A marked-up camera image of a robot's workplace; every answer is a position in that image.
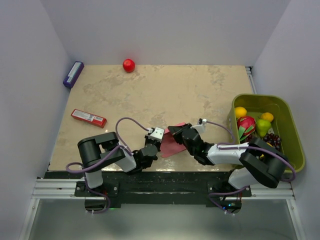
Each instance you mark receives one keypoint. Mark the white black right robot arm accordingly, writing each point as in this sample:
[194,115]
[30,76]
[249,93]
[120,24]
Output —
[261,163]

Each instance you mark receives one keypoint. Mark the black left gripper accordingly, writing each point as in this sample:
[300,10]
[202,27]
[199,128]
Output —
[148,138]

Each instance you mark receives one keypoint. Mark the green plastic bin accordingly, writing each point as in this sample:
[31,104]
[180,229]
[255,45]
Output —
[283,124]

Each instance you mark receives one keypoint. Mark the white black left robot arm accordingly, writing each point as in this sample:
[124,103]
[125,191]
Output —
[100,151]

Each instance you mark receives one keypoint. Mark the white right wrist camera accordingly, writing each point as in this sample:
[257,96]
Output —
[200,127]

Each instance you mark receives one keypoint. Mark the yellow lemon upper left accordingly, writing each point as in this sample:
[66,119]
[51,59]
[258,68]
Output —
[240,112]

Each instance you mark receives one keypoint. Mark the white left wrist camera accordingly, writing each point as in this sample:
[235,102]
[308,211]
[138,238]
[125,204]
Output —
[155,134]

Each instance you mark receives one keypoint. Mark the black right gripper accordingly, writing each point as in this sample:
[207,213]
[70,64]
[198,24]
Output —
[177,130]

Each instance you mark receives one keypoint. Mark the red apple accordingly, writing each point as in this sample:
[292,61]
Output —
[128,65]

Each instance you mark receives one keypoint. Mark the pink paper box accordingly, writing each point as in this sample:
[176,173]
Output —
[169,147]

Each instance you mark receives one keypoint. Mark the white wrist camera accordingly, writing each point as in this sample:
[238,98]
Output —
[155,134]
[200,127]

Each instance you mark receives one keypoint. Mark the dark purple grapes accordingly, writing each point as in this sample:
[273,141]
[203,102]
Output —
[273,140]

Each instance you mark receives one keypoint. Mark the red dragon fruit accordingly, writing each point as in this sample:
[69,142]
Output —
[246,126]

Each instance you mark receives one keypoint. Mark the purple rectangular carton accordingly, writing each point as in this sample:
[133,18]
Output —
[73,74]

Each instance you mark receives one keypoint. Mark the red rectangular carton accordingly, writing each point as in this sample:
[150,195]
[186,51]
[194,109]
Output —
[89,118]

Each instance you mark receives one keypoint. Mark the orange fruit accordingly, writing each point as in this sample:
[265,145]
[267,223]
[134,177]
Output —
[267,116]

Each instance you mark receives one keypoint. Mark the green pear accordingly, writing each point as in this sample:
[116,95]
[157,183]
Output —
[262,127]

